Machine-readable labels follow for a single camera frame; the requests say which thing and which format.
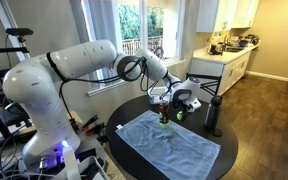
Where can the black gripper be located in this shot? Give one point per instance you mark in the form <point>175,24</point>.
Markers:
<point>177,106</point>

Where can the white upper cabinets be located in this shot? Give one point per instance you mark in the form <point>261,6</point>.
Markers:
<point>221,15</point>

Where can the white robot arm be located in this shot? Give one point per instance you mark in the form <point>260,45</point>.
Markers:
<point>37,85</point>

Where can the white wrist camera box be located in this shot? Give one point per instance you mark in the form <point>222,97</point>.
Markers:
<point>194,106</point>

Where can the white kitchen counter cabinet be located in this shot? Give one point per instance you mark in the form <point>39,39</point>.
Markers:
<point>231,66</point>

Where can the light blue towel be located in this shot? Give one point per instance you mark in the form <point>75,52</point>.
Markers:
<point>175,151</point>

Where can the clear tennis ball container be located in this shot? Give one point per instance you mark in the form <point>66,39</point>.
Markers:
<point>163,114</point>

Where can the dark metal water bottle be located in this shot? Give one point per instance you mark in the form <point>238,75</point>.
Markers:
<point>212,116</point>

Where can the yellow-green tennis ball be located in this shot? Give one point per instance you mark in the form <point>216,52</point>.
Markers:
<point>180,115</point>

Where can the round black table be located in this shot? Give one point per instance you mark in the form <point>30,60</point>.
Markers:
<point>138,167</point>

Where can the black camera on stand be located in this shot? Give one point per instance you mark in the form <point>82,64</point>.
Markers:
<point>19,31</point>

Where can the black metal chair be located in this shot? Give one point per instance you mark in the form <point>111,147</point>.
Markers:
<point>211,85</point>

